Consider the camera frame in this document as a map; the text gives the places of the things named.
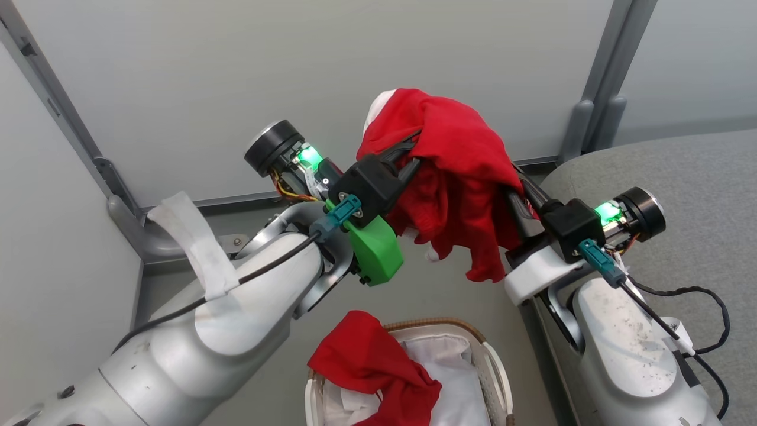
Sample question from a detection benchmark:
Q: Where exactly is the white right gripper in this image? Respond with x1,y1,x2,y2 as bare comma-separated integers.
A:
504,170,584,306

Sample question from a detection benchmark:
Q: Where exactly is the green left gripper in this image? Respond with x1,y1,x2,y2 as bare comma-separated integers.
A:
325,131,423,288

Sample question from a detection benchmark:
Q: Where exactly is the red garment with white trim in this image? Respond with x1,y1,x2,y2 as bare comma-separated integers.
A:
357,88,526,283

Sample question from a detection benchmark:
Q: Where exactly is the plain red garment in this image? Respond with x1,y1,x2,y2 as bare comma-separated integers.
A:
308,310,443,426

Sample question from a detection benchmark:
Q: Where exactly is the white basket with woven rim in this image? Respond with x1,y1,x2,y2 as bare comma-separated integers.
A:
304,318,515,426

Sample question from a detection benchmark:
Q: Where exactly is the white fabric basket liner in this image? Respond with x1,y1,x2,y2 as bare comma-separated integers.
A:
322,333,493,426

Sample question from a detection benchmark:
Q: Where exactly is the white tape strip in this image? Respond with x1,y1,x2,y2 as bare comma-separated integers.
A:
146,190,241,302

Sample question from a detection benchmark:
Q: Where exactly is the metal table leg caster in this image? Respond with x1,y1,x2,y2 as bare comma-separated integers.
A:
0,15,250,264

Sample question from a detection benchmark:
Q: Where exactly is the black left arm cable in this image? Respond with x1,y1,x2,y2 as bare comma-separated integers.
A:
111,194,363,354

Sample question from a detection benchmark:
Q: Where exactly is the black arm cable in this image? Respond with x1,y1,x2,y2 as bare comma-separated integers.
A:
111,194,363,354
578,239,732,421

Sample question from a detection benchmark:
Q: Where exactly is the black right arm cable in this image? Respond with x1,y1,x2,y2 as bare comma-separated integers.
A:
578,239,732,421

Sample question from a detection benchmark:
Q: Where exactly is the grey partition corner post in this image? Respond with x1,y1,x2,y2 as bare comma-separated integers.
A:
558,0,658,165

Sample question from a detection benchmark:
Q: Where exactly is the white cable tag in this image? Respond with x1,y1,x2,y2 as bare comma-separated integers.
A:
661,316,697,357

